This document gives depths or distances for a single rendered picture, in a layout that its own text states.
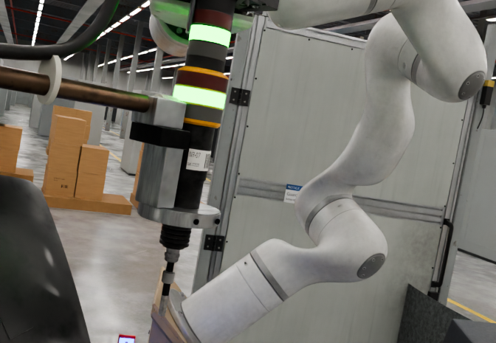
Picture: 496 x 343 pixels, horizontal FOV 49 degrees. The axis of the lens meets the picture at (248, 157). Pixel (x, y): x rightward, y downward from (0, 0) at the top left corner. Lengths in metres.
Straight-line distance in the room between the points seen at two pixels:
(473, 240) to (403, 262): 7.91
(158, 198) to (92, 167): 7.56
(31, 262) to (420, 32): 0.64
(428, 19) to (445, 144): 1.82
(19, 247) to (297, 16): 0.45
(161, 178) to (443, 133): 2.30
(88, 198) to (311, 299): 5.85
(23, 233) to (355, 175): 0.68
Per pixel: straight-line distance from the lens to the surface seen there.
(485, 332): 1.10
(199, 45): 0.46
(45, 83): 0.38
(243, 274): 1.10
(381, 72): 1.01
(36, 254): 0.52
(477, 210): 10.53
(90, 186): 8.03
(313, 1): 0.75
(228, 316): 1.11
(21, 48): 0.38
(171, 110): 0.43
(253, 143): 2.32
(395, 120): 1.00
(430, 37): 0.89
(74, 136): 7.93
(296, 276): 1.10
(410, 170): 2.60
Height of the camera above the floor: 1.53
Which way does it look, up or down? 3 degrees down
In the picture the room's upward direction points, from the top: 10 degrees clockwise
